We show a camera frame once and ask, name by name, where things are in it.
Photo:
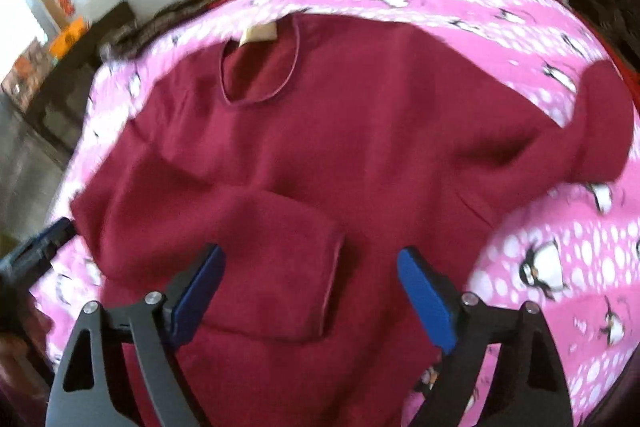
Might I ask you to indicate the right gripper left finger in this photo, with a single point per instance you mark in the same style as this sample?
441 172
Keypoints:
93 387

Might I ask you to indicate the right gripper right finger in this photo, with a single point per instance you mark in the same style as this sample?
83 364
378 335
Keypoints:
528 387

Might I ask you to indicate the dark red sweater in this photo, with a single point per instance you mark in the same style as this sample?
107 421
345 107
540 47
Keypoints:
311 161

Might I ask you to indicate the person left hand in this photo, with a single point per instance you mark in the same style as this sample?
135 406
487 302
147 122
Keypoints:
17 374

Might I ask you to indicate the pink penguin blanket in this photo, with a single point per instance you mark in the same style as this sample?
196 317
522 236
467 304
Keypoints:
574 250

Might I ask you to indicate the dark wooden side table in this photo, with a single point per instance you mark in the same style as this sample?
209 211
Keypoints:
64 78

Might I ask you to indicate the orange plastic basin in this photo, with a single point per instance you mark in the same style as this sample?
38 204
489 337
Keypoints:
68 37

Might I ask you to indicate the dark patterned folded cloth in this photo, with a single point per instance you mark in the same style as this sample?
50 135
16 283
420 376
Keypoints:
132 39

